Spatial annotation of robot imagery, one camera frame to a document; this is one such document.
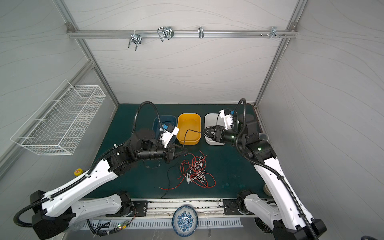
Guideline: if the red cable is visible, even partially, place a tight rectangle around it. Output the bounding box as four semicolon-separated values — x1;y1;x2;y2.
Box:
159;149;217;191

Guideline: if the white cable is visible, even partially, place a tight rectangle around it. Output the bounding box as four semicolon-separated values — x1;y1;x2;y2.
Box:
185;158;208;184

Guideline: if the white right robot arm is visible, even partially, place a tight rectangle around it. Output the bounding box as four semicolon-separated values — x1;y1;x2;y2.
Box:
203;98;327;240

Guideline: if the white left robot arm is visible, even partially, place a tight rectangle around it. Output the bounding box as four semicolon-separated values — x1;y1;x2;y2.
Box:
13;101;187;240

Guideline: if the white plastic bin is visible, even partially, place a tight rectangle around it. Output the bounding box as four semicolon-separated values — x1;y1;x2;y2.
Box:
204;113;225;146

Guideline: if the yellow plastic bin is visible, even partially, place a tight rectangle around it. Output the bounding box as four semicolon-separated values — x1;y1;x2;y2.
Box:
177;113;202;146

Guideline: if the blue plastic bin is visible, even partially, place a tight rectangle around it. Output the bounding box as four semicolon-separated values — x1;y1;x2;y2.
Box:
152;115;177;139

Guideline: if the clear measuring cup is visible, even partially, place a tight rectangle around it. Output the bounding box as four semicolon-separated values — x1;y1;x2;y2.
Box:
258;133;269;142

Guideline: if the blue white patterned plate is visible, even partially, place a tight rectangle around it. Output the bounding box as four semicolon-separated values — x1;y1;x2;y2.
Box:
172;205;199;238

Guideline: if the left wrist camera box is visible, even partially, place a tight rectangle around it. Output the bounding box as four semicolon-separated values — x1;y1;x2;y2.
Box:
160;124;180;148

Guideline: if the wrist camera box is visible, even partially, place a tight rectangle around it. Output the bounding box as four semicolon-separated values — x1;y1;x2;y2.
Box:
160;124;180;148
219;108;234;130

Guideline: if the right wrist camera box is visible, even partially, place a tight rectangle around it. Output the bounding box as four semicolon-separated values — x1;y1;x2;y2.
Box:
219;108;234;130

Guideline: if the metal crossbar rail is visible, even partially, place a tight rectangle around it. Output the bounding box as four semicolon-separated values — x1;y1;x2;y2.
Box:
67;29;299;39

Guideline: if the white wire basket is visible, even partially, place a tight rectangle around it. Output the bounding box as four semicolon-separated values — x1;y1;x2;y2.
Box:
10;80;106;156

